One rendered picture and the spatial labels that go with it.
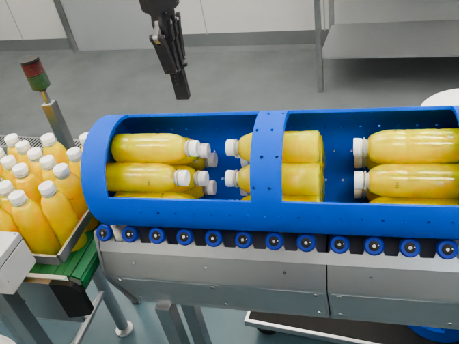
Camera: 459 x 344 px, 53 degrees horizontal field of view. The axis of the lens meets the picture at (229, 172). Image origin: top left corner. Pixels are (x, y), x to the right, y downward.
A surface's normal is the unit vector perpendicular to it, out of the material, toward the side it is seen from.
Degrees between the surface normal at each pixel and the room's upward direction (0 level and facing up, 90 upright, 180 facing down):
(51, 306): 90
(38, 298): 90
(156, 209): 92
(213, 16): 90
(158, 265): 70
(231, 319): 0
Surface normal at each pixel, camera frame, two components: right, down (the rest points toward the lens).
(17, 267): 0.97, 0.01
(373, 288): -0.25, 0.32
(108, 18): -0.31, 0.62
